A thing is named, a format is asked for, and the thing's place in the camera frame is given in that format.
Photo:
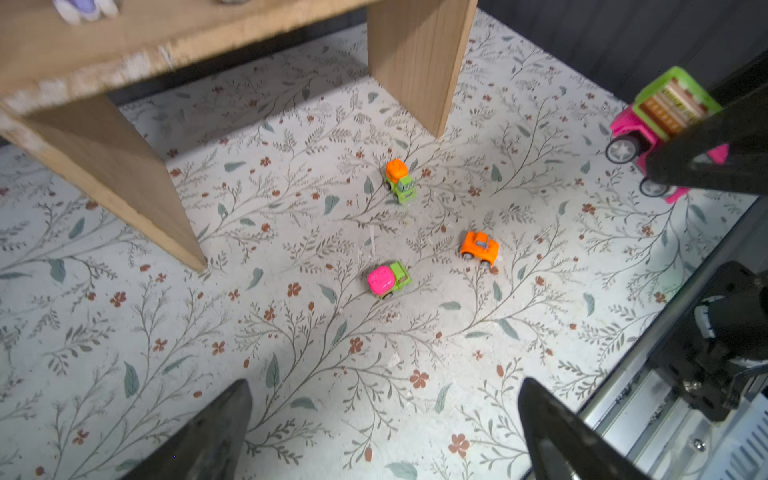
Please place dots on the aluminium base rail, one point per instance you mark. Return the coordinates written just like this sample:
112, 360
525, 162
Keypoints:
639, 414

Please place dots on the floral patterned table mat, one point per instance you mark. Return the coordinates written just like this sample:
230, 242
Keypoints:
109, 345

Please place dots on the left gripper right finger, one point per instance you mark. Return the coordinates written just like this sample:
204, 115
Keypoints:
561, 445

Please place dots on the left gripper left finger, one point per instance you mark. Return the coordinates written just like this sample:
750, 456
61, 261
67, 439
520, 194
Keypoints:
208, 446

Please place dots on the pink green toy bus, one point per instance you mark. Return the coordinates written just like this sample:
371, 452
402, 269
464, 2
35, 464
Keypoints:
666, 107

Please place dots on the pink green toy car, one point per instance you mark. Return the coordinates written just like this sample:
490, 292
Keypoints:
387, 279

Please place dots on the orange toy car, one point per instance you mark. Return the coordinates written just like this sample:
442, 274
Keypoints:
479, 245

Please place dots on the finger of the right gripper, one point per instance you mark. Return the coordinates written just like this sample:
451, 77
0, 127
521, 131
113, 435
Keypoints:
725, 152

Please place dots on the wooden two-tier shelf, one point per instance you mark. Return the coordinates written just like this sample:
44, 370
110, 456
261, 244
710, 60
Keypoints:
56, 80

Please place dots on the orange green toy truck far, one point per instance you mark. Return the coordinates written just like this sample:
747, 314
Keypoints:
399, 181

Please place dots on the light purple toy figure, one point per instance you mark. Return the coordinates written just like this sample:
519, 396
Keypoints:
75, 12

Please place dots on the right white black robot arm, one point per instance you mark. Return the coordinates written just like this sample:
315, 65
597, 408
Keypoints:
721, 342

